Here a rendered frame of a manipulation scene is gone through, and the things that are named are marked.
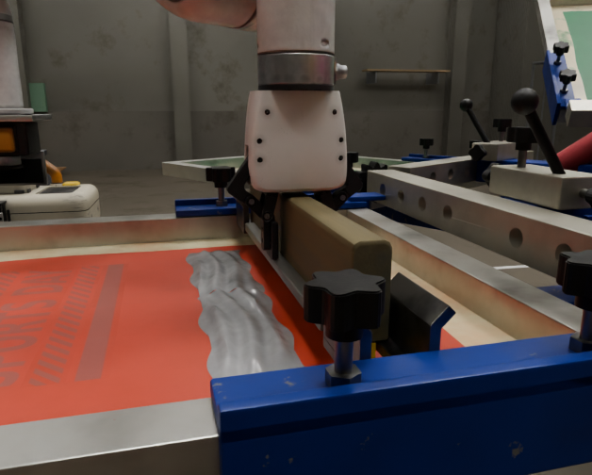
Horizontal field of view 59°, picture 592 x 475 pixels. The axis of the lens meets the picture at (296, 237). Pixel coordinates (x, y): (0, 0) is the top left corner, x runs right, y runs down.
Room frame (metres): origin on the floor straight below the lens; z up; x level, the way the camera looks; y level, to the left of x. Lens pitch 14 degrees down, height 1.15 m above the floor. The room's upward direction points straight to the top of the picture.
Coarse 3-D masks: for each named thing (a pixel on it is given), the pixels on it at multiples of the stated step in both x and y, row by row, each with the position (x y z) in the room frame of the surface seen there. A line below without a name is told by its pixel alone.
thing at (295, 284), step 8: (248, 224) 0.69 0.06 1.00; (248, 232) 0.67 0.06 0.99; (256, 232) 0.64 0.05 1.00; (256, 240) 0.61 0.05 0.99; (280, 256) 0.53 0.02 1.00; (272, 264) 0.52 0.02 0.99; (280, 264) 0.50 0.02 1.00; (288, 264) 0.50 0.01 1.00; (280, 272) 0.49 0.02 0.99; (288, 272) 0.47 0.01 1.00; (296, 272) 0.47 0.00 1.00; (288, 280) 0.45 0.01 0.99; (296, 280) 0.45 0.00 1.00; (288, 288) 0.45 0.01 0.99; (296, 288) 0.43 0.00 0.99; (296, 296) 0.43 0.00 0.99; (320, 328) 0.36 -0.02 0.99
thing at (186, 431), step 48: (0, 240) 0.70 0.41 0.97; (48, 240) 0.71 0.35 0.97; (96, 240) 0.73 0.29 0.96; (144, 240) 0.74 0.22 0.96; (432, 240) 0.62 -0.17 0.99; (480, 288) 0.47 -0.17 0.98; (528, 288) 0.44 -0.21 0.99; (528, 336) 0.40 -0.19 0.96; (0, 432) 0.23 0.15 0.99; (48, 432) 0.23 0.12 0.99; (96, 432) 0.23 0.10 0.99; (144, 432) 0.23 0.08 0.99; (192, 432) 0.23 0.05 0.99
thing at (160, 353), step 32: (128, 320) 0.45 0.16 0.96; (160, 320) 0.45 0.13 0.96; (192, 320) 0.45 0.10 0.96; (288, 320) 0.45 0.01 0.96; (128, 352) 0.39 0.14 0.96; (160, 352) 0.39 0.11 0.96; (192, 352) 0.39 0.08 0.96; (320, 352) 0.39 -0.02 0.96; (64, 384) 0.34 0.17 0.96; (96, 384) 0.34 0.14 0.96; (128, 384) 0.34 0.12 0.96; (160, 384) 0.34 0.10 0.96; (192, 384) 0.34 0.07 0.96; (0, 416) 0.30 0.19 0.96; (32, 416) 0.30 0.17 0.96; (64, 416) 0.30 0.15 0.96
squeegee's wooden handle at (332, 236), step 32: (256, 192) 0.68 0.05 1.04; (288, 192) 0.55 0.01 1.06; (256, 224) 0.68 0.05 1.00; (288, 224) 0.51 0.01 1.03; (320, 224) 0.41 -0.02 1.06; (352, 224) 0.39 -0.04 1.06; (288, 256) 0.51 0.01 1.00; (320, 256) 0.41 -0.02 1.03; (352, 256) 0.34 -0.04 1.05; (384, 256) 0.34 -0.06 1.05; (384, 320) 0.34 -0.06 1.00
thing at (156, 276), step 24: (0, 264) 0.63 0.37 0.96; (24, 264) 0.63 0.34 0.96; (48, 264) 0.63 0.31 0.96; (72, 264) 0.63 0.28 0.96; (96, 264) 0.63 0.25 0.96; (144, 264) 0.63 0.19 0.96; (168, 264) 0.63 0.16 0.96; (264, 264) 0.63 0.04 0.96; (144, 288) 0.54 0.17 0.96; (168, 288) 0.54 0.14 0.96; (192, 288) 0.54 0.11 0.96
